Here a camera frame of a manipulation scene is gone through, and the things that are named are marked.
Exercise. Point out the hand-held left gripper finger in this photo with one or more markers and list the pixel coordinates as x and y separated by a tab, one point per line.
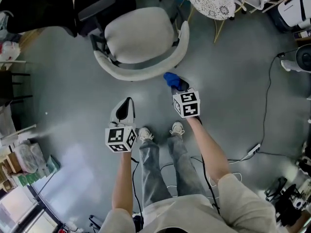
120	111
132	114

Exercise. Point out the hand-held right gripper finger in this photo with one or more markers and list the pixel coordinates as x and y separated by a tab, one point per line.
182	86
190	86

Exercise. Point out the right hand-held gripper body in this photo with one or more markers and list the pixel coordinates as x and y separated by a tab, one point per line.
188	104

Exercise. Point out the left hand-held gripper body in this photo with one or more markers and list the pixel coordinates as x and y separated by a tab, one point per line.
119	136

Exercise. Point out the blue cloth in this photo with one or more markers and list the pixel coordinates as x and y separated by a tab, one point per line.
171	79

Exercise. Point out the person's right forearm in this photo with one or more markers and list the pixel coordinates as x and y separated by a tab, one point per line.
209	149

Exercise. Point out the person's left forearm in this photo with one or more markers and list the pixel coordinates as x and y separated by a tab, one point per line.
124	178

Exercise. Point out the person's left white sneaker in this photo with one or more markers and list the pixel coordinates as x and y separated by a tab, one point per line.
145	133

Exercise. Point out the person's white sneaker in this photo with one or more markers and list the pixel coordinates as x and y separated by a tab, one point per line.
145	133
177	127

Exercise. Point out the person's right white sneaker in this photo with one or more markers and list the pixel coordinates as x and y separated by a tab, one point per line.
177	127

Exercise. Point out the person's grey jeans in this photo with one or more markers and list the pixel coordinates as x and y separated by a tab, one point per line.
150	169

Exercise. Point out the grey chair seat cushion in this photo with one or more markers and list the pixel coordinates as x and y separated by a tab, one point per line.
138	33

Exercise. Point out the teal box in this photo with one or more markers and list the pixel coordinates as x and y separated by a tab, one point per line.
53	165

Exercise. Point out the white power strip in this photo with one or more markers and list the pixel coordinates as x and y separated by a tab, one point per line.
254	148

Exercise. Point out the patterned round seat cushion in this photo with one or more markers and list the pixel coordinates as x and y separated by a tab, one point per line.
211	1

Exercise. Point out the grey wrapped bundle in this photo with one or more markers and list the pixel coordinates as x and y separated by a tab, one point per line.
30	156

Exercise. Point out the green patterned box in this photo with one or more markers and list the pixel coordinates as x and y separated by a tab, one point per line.
29	178

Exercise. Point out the brown cardboard box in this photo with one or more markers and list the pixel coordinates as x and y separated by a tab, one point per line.
13	162

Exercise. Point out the person's light shirt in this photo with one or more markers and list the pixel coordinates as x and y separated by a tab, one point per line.
194	215

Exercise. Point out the dark side chair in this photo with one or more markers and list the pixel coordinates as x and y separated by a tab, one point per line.
6	86

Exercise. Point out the labelled cardboard box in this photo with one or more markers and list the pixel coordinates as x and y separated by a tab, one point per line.
302	35

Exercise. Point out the white and black appliance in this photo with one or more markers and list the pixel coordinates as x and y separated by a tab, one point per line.
291	11

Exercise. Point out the red and white plastic bag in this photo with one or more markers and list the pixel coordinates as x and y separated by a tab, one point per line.
9	50

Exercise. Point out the black mesh office chair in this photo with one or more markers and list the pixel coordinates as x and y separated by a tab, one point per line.
36	6

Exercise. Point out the black tripod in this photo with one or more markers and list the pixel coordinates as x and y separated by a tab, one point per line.
289	195

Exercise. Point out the clear plastic bag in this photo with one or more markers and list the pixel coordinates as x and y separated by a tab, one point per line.
3	25

